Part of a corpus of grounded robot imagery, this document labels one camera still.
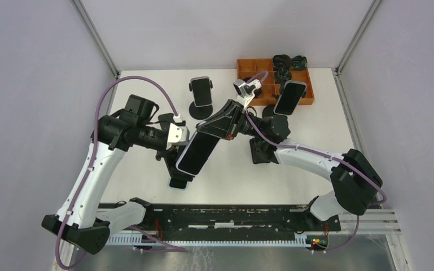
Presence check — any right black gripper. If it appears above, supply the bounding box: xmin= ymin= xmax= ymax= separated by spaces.
xmin=196 ymin=99 xmax=266 ymax=141

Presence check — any lavender case phone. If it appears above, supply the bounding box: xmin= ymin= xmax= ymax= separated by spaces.
xmin=176 ymin=132 xmax=220 ymax=176

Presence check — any light blue case phone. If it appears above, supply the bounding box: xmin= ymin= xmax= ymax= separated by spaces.
xmin=169 ymin=177 xmax=193 ymax=190

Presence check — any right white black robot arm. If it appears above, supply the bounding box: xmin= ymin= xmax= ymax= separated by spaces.
xmin=196 ymin=100 xmax=383 ymax=230

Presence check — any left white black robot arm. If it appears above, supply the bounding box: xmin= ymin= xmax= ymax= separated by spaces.
xmin=42 ymin=95 xmax=189 ymax=255

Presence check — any black round stand rear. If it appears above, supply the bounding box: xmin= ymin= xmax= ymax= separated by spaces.
xmin=189 ymin=101 xmax=213 ymax=120

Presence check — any black round stand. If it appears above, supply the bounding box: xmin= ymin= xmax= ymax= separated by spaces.
xmin=189 ymin=101 xmax=213 ymax=120
xmin=262 ymin=94 xmax=288 ymax=118

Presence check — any grey case phone rear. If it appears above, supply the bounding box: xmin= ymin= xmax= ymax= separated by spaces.
xmin=189 ymin=76 xmax=213 ymax=107

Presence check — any black round stand right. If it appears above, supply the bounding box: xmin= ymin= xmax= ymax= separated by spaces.
xmin=262 ymin=94 xmax=288 ymax=118

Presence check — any black wedge phone stand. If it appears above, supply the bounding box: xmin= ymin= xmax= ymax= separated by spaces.
xmin=249 ymin=138 xmax=278 ymax=164

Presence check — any pink case phone tilted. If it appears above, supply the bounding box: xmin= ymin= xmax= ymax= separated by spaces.
xmin=273 ymin=80 xmax=307 ymax=116

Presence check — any orange compartment tray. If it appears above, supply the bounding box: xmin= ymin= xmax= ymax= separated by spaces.
xmin=236 ymin=57 xmax=315 ymax=106

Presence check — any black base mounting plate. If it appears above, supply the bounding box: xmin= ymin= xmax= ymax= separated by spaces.
xmin=100 ymin=198 xmax=341 ymax=242

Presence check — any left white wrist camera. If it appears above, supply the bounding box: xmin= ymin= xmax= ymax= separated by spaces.
xmin=167 ymin=113 xmax=190 ymax=147

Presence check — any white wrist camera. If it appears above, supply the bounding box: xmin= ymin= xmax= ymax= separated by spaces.
xmin=233 ymin=79 xmax=255 ymax=108
xmin=167 ymin=113 xmax=190 ymax=147

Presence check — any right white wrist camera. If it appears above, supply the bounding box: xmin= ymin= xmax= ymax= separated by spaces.
xmin=233 ymin=79 xmax=255 ymax=108

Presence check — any black strap top tray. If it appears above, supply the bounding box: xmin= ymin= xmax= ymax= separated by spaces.
xmin=272 ymin=54 xmax=292 ymax=72

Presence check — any dark green strap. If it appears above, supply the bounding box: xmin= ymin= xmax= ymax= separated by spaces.
xmin=290 ymin=55 xmax=309 ymax=72

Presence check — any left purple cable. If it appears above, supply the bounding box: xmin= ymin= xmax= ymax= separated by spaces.
xmin=54 ymin=76 xmax=187 ymax=270

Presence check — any white cable duct rail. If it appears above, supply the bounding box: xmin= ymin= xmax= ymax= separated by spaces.
xmin=106 ymin=231 xmax=311 ymax=248

